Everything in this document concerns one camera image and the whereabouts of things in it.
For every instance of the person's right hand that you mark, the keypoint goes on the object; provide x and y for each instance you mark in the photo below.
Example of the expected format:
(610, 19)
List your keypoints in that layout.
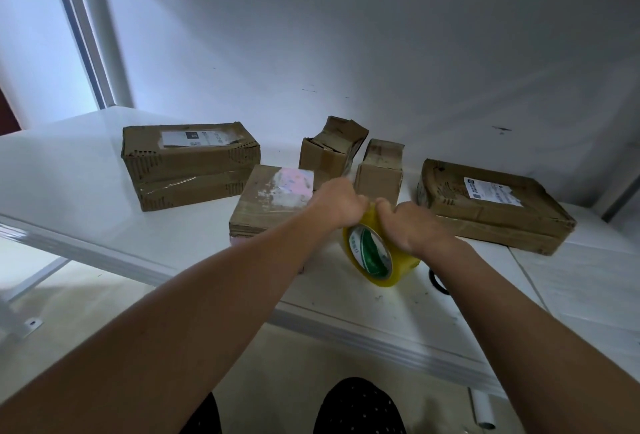
(415, 229)

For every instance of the person's left hand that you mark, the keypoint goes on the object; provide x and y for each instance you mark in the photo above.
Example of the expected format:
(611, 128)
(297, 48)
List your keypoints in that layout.
(338, 204)

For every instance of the yellow tape roll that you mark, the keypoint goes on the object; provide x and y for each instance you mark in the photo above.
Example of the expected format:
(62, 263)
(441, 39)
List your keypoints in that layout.
(385, 267)

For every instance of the small cardboard box red label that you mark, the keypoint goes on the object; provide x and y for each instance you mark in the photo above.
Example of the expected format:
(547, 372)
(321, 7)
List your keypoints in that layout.
(380, 174)

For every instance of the corrugated cardboard box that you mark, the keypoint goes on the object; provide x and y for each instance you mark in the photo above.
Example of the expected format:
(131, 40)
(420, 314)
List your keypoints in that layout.
(335, 149)

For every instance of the pink carton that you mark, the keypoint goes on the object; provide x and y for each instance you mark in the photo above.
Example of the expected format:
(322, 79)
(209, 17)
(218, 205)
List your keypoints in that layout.
(265, 199)

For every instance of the long cardboard box white label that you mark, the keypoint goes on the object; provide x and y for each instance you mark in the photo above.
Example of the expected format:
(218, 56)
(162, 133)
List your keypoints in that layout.
(190, 169)

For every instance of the person's right forearm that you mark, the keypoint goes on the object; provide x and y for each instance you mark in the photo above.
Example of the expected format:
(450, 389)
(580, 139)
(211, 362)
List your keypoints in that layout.
(530, 349)

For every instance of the person's left forearm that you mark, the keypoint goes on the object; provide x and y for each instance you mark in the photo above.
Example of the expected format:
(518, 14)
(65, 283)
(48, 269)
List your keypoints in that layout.
(150, 339)

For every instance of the person's black trousers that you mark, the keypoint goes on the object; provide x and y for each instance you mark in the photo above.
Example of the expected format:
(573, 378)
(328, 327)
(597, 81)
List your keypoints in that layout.
(355, 407)

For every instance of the white tube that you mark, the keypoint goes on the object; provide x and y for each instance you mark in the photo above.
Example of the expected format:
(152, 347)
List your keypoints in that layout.
(482, 409)

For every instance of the white metal shelf rack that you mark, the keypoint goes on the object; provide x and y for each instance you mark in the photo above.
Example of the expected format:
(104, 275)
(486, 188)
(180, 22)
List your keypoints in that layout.
(60, 179)

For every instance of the red-brown door frame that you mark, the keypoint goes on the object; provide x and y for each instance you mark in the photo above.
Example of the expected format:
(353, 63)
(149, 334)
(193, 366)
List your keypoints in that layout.
(8, 114)

